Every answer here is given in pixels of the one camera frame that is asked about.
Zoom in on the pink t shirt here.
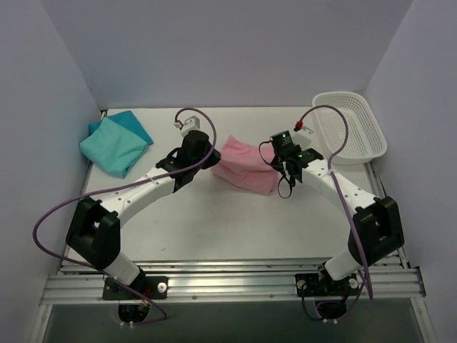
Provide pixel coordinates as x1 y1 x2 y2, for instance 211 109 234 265
211 136 278 195

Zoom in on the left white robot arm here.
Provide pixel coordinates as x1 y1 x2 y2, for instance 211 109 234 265
66 130 221 299

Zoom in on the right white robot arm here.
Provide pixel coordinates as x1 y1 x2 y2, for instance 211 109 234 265
270 131 404 295

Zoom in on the teal folded t shirt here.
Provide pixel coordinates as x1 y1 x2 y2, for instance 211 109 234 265
79 111 154 179

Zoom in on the white plastic basket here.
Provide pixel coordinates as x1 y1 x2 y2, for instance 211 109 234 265
311 91 387 165

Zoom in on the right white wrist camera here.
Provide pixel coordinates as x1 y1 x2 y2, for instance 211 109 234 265
292 121 314 146

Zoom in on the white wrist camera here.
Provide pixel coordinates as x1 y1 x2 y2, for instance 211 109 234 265
174 116 200 137
292 121 314 146

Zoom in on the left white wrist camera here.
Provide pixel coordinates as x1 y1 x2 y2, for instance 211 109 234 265
174 116 200 137

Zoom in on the black wire loop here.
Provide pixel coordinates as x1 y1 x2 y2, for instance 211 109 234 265
258 140 297 199

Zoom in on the aluminium rail frame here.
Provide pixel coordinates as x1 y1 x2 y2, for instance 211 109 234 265
29 164 428 343

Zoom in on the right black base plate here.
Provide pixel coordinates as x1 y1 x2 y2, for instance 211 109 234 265
295 272 360 298

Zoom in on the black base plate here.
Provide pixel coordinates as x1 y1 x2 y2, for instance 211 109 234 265
295 272 360 298
101 276 169 300

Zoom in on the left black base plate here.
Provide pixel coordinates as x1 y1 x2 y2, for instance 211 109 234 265
101 276 169 300

